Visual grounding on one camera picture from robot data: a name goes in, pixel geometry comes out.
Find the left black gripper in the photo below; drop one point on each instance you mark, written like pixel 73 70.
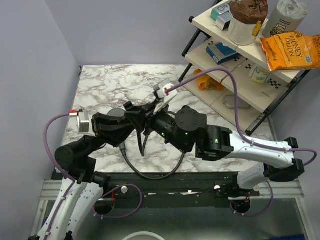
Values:
pixel 101 123

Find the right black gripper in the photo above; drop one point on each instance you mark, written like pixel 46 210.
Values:
pixel 140 118

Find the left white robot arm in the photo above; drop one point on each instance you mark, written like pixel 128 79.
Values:
pixel 81 185

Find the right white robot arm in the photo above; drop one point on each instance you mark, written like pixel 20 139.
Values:
pixel 189 131

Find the orange snack bag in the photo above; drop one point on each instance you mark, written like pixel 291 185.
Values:
pixel 205 82

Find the cream three-tier shelf rack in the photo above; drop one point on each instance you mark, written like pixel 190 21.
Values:
pixel 263 99

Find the blue box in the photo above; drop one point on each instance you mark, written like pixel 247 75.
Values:
pixel 220 53

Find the white round rim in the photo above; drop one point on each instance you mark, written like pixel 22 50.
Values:
pixel 143 233

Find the silver small box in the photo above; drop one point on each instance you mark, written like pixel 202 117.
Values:
pixel 223 21

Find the teal small box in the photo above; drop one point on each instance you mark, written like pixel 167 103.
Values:
pixel 219 10

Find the white cup brown lid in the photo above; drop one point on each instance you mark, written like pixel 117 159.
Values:
pixel 244 16

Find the yellow clip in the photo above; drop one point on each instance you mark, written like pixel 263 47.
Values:
pixel 257 28

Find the orange honey dijon bag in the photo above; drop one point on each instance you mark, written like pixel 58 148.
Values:
pixel 291 51

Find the grey cylindrical canister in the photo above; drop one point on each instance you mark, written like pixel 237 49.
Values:
pixel 285 18

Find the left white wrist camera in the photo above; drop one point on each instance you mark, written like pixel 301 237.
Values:
pixel 83 121

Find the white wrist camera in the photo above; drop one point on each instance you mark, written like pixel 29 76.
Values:
pixel 83 121
pixel 163 98

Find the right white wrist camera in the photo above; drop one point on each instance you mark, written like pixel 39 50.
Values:
pixel 163 98

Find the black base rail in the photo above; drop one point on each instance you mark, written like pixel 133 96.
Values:
pixel 180 190

